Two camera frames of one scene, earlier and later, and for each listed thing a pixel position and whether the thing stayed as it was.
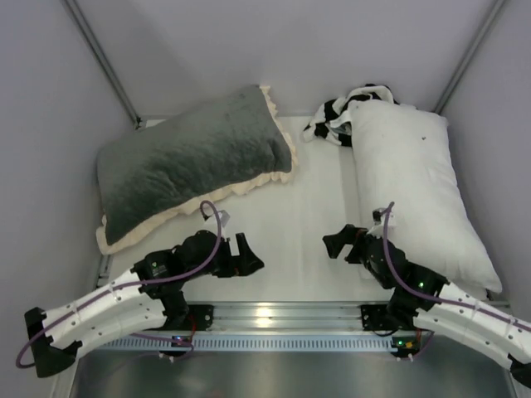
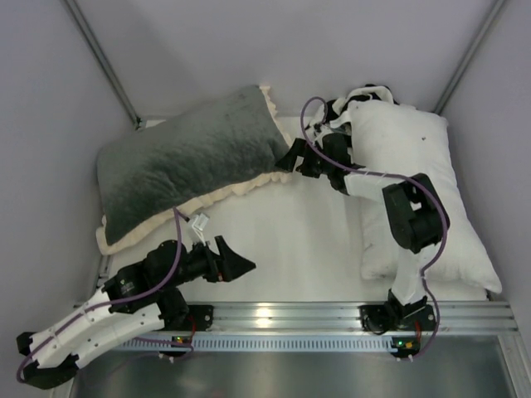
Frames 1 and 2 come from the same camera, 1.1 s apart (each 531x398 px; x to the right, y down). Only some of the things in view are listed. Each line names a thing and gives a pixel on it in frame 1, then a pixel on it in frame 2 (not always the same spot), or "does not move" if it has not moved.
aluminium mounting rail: x=283 y=319 does not move
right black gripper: x=357 y=245 -> x=305 y=156
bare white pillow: x=406 y=158 does not move
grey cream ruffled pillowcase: x=187 y=162 does not move
